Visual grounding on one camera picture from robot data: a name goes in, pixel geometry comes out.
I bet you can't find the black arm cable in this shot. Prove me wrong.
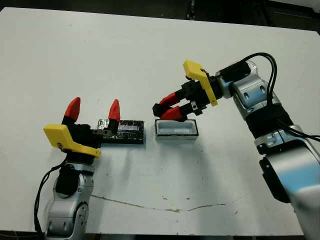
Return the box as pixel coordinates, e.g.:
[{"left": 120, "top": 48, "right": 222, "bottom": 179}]
[
  {"left": 33, "top": 162, "right": 66, "bottom": 234},
  {"left": 239, "top": 52, "right": 320, "bottom": 141}
]

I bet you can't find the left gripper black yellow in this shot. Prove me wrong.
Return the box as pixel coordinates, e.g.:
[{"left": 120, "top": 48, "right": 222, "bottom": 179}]
[{"left": 43, "top": 96, "right": 122, "bottom": 165}]

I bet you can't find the black chair base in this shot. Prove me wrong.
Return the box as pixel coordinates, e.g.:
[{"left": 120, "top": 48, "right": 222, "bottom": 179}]
[{"left": 186, "top": 0, "right": 198, "bottom": 20}]

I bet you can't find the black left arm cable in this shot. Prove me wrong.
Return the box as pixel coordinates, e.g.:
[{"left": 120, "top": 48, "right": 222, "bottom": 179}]
[{"left": 33, "top": 162, "right": 66, "bottom": 234}]

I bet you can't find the black foil-wrapped bar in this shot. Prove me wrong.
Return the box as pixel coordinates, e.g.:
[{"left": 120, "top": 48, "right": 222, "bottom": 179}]
[{"left": 96, "top": 118, "right": 147, "bottom": 146}]

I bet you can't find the box base white insert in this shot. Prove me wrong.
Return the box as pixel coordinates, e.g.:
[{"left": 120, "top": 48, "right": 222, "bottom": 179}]
[{"left": 154, "top": 118, "right": 199, "bottom": 141}]

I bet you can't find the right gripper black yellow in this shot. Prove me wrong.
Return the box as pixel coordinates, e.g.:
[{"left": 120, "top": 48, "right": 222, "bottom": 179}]
[{"left": 159, "top": 59, "right": 225, "bottom": 121}]

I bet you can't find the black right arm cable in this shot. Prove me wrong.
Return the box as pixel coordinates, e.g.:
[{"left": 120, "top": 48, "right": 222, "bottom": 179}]
[{"left": 239, "top": 52, "right": 320, "bottom": 141}]

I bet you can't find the dark background furniture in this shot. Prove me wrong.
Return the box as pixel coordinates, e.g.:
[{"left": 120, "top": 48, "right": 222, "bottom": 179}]
[{"left": 264, "top": 0, "right": 320, "bottom": 30}]

